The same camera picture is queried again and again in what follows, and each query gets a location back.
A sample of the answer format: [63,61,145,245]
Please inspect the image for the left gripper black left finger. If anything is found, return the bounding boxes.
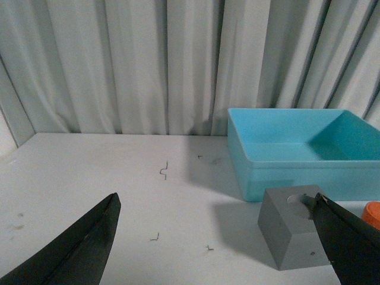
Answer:
[1,193,121,284]

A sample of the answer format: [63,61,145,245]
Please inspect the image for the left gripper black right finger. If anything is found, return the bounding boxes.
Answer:
[311,192,379,284]

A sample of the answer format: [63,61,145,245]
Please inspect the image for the blue plastic box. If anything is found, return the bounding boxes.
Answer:
[227,108,379,202]

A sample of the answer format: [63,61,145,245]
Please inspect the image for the orange cylinder part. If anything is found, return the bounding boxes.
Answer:
[361,201,380,230]

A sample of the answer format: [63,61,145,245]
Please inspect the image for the gray block with hole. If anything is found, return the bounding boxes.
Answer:
[258,185,330,271]

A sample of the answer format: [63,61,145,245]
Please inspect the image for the white pleated curtain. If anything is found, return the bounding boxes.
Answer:
[1,1,379,153]

